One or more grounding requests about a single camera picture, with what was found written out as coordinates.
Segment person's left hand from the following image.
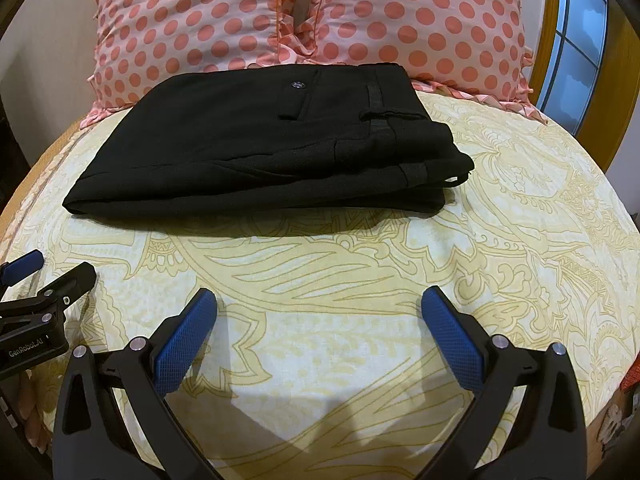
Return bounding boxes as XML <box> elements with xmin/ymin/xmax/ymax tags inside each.
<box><xmin>17</xmin><ymin>372</ymin><xmax>53</xmax><ymax>448</ymax></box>

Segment pink polka dot pillow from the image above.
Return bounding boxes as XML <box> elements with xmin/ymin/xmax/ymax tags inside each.
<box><xmin>80</xmin><ymin>0</ymin><xmax>323</xmax><ymax>131</ymax></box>
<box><xmin>300</xmin><ymin>0</ymin><xmax>548</xmax><ymax>125</ymax></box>

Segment glass window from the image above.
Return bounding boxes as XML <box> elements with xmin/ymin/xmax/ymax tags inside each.
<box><xmin>539</xmin><ymin>0</ymin><xmax>609</xmax><ymax>137</ymax></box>

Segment wooden framed window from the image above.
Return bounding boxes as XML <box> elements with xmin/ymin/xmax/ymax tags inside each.
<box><xmin>524</xmin><ymin>0</ymin><xmax>640</xmax><ymax>173</ymax></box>

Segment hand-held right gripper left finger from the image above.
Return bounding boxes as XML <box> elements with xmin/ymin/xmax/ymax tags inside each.
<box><xmin>52</xmin><ymin>287</ymin><xmax>219</xmax><ymax>480</ymax></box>

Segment black pants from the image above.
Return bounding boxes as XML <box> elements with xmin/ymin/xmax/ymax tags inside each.
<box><xmin>62</xmin><ymin>62</ymin><xmax>476</xmax><ymax>222</ymax></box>

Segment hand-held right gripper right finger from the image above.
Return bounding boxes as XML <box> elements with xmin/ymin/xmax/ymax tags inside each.
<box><xmin>421</xmin><ymin>286</ymin><xmax>589</xmax><ymax>480</ymax></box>

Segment yellow patterned blanket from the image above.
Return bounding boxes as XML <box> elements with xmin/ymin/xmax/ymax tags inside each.
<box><xmin>0</xmin><ymin>85</ymin><xmax>640</xmax><ymax>480</ymax></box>

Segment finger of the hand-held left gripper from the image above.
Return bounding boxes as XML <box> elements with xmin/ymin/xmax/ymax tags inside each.
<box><xmin>0</xmin><ymin>261</ymin><xmax>97</xmax><ymax>333</ymax></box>
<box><xmin>0</xmin><ymin>252</ymin><xmax>44</xmax><ymax>289</ymax></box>

